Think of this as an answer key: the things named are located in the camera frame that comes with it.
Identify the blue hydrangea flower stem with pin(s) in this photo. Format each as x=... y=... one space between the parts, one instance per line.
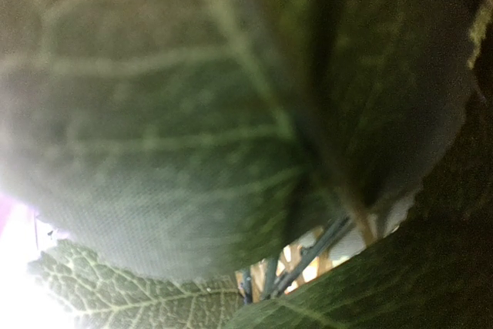
x=254 y=163

